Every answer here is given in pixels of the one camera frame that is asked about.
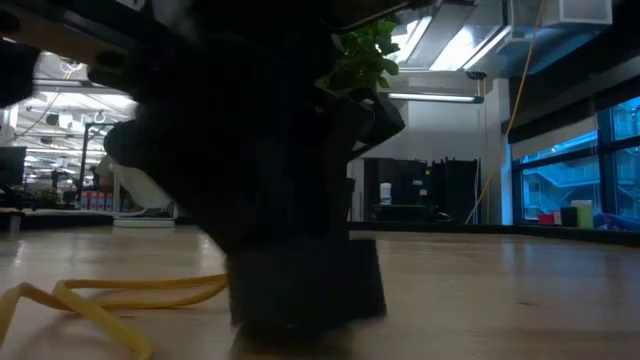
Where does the yellow hanging cable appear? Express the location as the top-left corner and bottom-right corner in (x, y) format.
(464, 0), (546, 225)

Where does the black cup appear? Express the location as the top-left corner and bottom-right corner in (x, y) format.
(559, 205), (580, 228)

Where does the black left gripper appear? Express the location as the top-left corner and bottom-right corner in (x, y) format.
(134, 0), (416, 254)

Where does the ceiling tube light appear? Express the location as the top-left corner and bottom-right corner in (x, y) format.
(385, 91), (485, 105)

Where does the black cabinet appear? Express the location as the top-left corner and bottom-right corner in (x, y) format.
(363, 157), (480, 224)

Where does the yellow rubber band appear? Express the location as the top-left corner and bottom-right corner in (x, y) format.
(0, 282), (153, 360)
(53, 272), (230, 312)

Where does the red white boxes row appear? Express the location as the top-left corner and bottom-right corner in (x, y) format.
(78, 188), (115, 212)

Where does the black wide rubber band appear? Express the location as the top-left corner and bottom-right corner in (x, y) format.
(225, 238), (389, 346)

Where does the blue glass window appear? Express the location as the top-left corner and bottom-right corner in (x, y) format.
(509, 97), (640, 227)

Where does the white spotlight lamp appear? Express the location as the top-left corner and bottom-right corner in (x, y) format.
(103, 119), (179, 229)

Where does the black monitor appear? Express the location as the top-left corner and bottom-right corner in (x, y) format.
(0, 145), (28, 187)

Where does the green cup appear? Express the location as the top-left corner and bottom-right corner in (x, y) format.
(571, 199), (595, 230)

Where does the white ceiling air unit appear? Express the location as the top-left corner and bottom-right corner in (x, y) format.
(542, 0), (614, 27)

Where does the green leafy plant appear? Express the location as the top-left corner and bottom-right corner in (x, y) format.
(319, 17), (401, 94)

